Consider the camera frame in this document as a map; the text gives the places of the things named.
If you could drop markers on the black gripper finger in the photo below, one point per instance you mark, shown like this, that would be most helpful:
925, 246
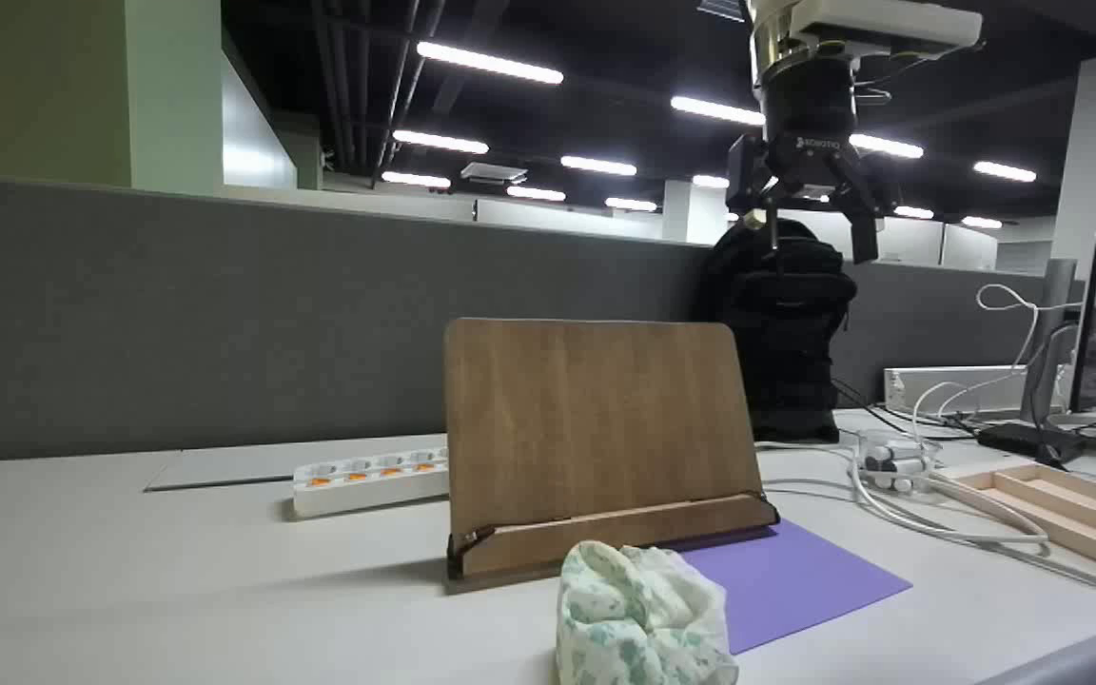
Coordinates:
746, 172
860, 210

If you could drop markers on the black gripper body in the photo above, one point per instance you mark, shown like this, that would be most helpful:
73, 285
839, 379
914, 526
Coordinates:
808, 101

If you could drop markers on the white green patterned cloth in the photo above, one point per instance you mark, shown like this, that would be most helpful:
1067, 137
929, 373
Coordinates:
631, 622

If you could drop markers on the long ceiling tube light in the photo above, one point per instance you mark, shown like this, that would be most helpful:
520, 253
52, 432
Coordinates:
631, 201
415, 181
914, 210
489, 62
718, 111
600, 163
1007, 172
440, 143
539, 196
985, 223
887, 147

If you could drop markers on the white flat box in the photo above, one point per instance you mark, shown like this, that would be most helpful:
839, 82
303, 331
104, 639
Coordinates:
953, 388

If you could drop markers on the white plug adapters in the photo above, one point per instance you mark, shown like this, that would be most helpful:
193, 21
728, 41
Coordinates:
896, 459

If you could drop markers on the grey monitor stand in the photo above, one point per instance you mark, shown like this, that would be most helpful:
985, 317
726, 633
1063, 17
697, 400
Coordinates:
1047, 383

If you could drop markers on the wooden book stand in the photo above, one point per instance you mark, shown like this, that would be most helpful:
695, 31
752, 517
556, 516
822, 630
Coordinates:
591, 432

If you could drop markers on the purple paper sheet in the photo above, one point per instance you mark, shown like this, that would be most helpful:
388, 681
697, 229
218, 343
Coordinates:
788, 584

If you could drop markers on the white power strip orange switches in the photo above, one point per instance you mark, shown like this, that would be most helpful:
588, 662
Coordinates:
367, 482

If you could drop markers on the grey office partition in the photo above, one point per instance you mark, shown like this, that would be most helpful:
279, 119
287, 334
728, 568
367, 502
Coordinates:
193, 317

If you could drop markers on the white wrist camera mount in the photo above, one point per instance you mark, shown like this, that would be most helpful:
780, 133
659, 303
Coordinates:
886, 24

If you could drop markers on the light wooden frame tray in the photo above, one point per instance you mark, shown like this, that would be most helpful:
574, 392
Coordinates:
1063, 498

